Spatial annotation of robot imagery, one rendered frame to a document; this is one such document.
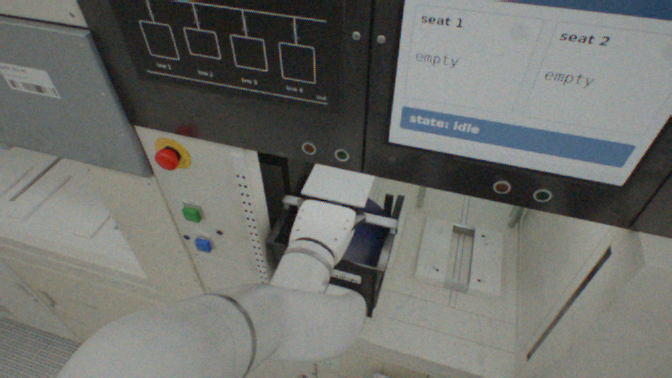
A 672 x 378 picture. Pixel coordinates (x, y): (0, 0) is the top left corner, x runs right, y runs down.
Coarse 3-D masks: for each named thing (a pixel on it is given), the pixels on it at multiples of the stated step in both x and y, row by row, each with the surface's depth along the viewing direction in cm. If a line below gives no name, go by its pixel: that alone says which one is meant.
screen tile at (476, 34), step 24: (432, 24) 44; (456, 24) 43; (480, 24) 43; (504, 24) 42; (432, 48) 46; (456, 48) 45; (480, 48) 44; (504, 48) 44; (528, 48) 43; (408, 72) 49; (432, 72) 48; (456, 72) 47; (504, 72) 45; (408, 96) 51; (432, 96) 50; (456, 96) 49; (480, 96) 48; (504, 96) 47
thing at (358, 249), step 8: (360, 232) 88; (368, 232) 87; (352, 240) 91; (360, 240) 90; (368, 240) 89; (376, 240) 88; (352, 248) 92; (360, 248) 92; (368, 248) 91; (376, 248) 90; (344, 256) 95; (352, 256) 94; (360, 256) 94; (368, 256) 93; (376, 256) 92; (368, 264) 95
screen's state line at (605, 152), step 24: (408, 120) 53; (432, 120) 52; (456, 120) 51; (480, 120) 50; (504, 144) 52; (528, 144) 51; (552, 144) 50; (576, 144) 49; (600, 144) 48; (624, 144) 47
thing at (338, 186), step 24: (336, 168) 82; (312, 192) 78; (336, 192) 78; (360, 192) 78; (288, 216) 87; (288, 240) 89; (384, 240) 82; (336, 264) 80; (360, 264) 78; (384, 264) 78; (360, 288) 84
